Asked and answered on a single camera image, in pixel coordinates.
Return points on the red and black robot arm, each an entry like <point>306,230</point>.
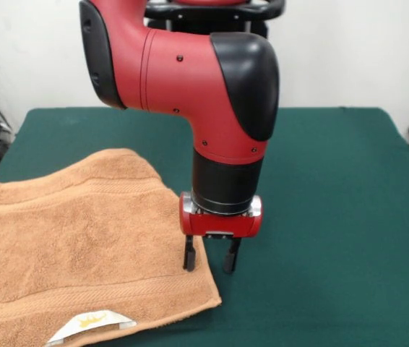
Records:
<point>190,83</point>

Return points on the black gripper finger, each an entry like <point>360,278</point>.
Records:
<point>230,258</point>
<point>189,256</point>

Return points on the tan terry towel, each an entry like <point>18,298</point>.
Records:
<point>81,235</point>

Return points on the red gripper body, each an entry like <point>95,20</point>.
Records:
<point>222,224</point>

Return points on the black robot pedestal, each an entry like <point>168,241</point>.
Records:
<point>226,14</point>

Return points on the dark green table cloth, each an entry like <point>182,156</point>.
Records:
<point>334,217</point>

